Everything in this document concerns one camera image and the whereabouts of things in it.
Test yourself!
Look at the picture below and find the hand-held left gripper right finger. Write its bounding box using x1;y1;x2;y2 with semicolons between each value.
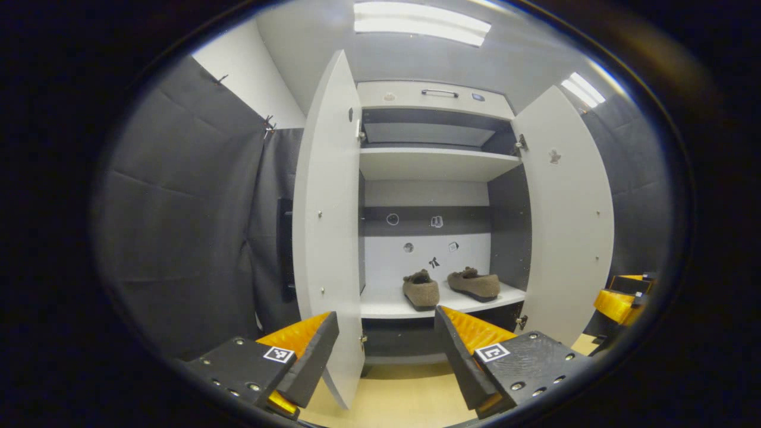
433;305;595;420

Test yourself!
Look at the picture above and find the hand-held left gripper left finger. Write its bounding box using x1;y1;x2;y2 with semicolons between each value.
184;311;341;421

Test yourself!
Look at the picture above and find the brown fuzzy shoe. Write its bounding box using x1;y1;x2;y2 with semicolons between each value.
447;266;501;303
402;269;441;312

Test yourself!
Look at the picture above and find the grey cabinet door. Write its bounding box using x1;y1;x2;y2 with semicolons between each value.
511;85;615;348
291;49;366;410

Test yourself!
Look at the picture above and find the black backdrop cloth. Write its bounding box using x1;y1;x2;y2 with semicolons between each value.
92;53;672;360

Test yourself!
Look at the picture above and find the small ceiling light panel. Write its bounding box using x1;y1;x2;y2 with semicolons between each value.
561;71;607;109

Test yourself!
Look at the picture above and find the large ceiling light panel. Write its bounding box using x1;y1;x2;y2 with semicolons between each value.
354;1;493;48

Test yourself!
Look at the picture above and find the black door handle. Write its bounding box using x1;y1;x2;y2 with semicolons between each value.
276;197;295;298

